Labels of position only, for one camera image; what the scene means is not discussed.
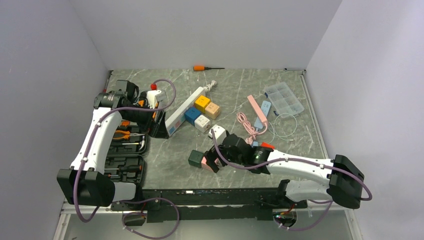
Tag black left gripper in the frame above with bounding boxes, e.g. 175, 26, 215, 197
123, 100, 169, 139

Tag red cube socket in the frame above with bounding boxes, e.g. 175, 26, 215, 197
260, 142, 275, 150

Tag pink cube adapter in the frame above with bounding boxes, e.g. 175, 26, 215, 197
201, 156, 221, 173

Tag pink power cable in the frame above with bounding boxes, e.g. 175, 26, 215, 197
235, 111, 269, 145

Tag dark green cube adapter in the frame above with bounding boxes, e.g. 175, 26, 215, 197
188, 150, 204, 168

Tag white cube adapter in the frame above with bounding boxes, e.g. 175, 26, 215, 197
194, 114, 211, 133

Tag pink power strip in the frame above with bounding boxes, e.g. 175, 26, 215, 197
247, 95, 268, 128

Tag orange wooden cube adapter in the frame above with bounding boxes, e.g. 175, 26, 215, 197
205, 102, 221, 120

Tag light blue power strip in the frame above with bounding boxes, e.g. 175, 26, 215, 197
253, 100, 271, 130

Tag white long power strip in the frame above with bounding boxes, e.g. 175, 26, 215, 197
165, 80, 217, 136

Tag dark blue cube adapter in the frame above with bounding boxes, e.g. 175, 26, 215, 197
184, 106, 202, 126

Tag yellow cube adapter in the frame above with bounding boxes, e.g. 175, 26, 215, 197
194, 95, 211, 114

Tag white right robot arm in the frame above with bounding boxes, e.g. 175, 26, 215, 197
208, 130, 373, 210

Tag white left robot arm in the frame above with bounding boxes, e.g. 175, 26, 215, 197
56, 80, 168, 210

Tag orange pliers in case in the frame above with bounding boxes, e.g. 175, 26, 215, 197
112, 130, 142, 141

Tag clear plastic screw organizer box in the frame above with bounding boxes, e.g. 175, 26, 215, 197
263, 82, 305, 118

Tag black open tool case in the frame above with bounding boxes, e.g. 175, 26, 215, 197
104, 120, 149, 187

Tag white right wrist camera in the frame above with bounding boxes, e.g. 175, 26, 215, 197
208, 124, 227, 145

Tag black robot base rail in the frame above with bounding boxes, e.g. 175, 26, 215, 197
110, 187, 308, 223

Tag orange handled screwdriver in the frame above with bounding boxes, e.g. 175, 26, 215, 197
192, 65, 225, 72

